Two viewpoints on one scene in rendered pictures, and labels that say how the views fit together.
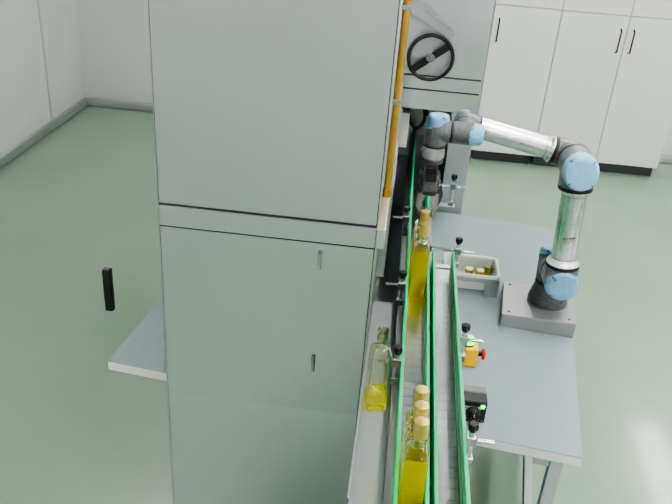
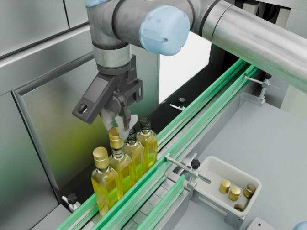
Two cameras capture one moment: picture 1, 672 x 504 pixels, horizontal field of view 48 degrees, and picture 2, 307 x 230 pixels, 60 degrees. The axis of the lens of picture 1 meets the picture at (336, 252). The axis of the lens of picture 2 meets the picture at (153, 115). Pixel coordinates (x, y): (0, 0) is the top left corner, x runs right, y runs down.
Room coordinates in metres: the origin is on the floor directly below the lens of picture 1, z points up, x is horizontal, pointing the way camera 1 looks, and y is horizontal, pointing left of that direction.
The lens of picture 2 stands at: (2.04, -0.65, 1.65)
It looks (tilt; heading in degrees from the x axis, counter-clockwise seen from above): 41 degrees down; 33
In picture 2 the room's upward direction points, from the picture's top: straight up
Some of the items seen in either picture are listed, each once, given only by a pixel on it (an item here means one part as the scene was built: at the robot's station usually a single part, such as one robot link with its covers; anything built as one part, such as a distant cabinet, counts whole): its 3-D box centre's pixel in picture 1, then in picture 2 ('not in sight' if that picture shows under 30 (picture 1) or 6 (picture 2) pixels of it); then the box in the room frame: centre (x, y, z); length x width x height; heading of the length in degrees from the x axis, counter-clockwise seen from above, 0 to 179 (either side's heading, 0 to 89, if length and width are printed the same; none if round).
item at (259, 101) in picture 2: (446, 197); (257, 92); (3.19, -0.49, 0.90); 0.17 x 0.05 x 0.23; 86
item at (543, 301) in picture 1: (549, 289); not in sight; (2.48, -0.82, 0.85); 0.15 x 0.15 x 0.10
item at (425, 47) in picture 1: (430, 56); not in sight; (3.37, -0.36, 1.49); 0.21 x 0.05 x 0.21; 86
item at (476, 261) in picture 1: (469, 273); (223, 189); (2.65, -0.55, 0.80); 0.22 x 0.17 x 0.09; 86
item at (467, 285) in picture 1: (462, 274); (216, 186); (2.66, -0.52, 0.79); 0.27 x 0.17 x 0.08; 86
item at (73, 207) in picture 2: (395, 287); (71, 205); (2.25, -0.22, 0.94); 0.07 x 0.04 x 0.13; 86
